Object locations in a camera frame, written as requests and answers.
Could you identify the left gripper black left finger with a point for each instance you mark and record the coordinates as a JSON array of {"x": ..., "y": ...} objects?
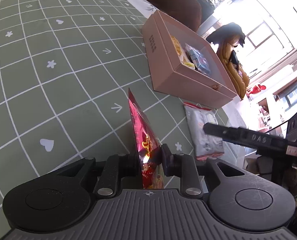
[{"x": 121, "y": 171}]

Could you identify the pink storage box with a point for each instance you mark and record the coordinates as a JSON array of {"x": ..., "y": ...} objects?
[{"x": 170, "y": 76}]

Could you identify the red snack bag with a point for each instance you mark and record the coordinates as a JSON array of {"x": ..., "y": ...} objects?
[{"x": 148, "y": 147}]

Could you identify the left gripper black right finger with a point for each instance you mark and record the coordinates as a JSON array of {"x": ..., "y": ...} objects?
[{"x": 184, "y": 167}]

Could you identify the brown round chair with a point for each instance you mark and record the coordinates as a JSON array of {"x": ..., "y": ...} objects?
[{"x": 187, "y": 12}]

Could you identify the yellow snack bag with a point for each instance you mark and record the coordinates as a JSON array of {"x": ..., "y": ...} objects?
[{"x": 182, "y": 54}]

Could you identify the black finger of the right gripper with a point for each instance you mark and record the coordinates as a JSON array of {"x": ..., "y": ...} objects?
[{"x": 247, "y": 138}]

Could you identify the green grid tablecloth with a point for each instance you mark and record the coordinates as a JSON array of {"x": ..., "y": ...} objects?
[{"x": 66, "y": 68}]

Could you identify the blue clear snack packet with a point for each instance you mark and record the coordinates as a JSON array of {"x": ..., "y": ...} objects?
[{"x": 198, "y": 59}]

